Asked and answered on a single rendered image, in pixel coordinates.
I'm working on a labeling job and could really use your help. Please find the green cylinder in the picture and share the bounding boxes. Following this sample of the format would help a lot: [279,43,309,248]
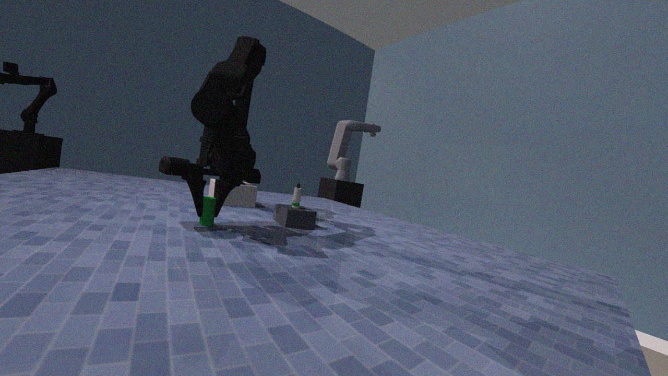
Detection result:
[199,196,216,226]

